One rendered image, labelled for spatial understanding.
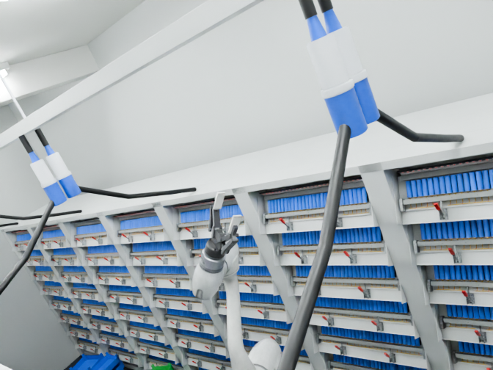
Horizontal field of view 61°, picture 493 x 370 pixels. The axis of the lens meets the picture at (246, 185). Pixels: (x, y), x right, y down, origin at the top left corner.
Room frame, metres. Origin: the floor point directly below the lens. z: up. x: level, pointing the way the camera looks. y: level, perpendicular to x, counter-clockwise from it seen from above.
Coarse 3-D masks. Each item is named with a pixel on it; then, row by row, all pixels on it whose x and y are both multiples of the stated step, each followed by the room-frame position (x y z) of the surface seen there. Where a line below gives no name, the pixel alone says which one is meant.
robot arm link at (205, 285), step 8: (224, 264) 1.46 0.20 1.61; (200, 272) 1.39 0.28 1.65; (208, 272) 1.37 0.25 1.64; (224, 272) 1.45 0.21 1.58; (192, 280) 1.43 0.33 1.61; (200, 280) 1.39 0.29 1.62; (208, 280) 1.38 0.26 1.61; (216, 280) 1.39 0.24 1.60; (192, 288) 1.43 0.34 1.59; (200, 288) 1.39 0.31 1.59; (208, 288) 1.38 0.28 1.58; (216, 288) 1.40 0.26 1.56; (200, 296) 1.41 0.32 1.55; (208, 296) 1.40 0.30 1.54
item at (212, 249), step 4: (216, 232) 1.38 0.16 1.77; (220, 232) 1.38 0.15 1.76; (216, 236) 1.37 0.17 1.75; (220, 236) 1.35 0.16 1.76; (208, 240) 1.40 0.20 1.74; (212, 240) 1.40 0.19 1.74; (208, 244) 1.38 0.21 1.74; (212, 244) 1.38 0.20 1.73; (216, 244) 1.37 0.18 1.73; (220, 244) 1.35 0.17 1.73; (224, 244) 1.35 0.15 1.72; (208, 248) 1.37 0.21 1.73; (212, 248) 1.36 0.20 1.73; (216, 248) 1.36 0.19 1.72; (220, 248) 1.34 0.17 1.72; (208, 252) 1.37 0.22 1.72; (212, 252) 1.36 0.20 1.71; (216, 252) 1.35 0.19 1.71; (220, 252) 1.36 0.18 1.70; (212, 256) 1.36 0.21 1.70; (216, 256) 1.36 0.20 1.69; (220, 256) 1.36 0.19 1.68
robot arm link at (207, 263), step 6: (204, 252) 1.40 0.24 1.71; (204, 258) 1.38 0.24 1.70; (210, 258) 1.37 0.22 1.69; (216, 258) 1.37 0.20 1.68; (222, 258) 1.38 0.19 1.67; (204, 264) 1.38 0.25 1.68; (210, 264) 1.36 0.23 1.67; (216, 264) 1.36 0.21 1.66; (222, 264) 1.38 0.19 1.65; (210, 270) 1.37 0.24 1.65; (216, 270) 1.37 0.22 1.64
